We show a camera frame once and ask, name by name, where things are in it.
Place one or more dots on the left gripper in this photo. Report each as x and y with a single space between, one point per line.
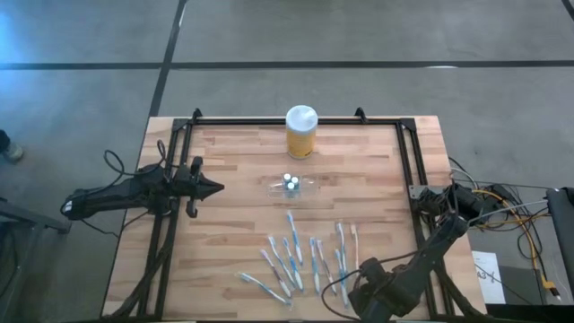
181 184

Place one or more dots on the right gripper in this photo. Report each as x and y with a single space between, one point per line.
385 296

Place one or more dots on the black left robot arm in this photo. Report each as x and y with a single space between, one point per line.
112 195

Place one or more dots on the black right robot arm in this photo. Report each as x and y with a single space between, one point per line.
437 242

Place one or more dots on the white paper sheet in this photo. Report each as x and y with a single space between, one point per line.
486 269

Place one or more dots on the grey metal mounting plate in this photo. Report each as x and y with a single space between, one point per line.
414 192

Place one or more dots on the yellow wipes canister white lid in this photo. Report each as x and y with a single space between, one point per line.
301 134

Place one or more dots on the dark grey equipment case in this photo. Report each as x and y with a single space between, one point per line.
524 287

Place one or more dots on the dark grey side stand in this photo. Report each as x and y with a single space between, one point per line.
27 220

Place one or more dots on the person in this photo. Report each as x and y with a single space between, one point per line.
11 151

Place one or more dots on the black metal table frame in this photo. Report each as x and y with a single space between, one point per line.
251 121

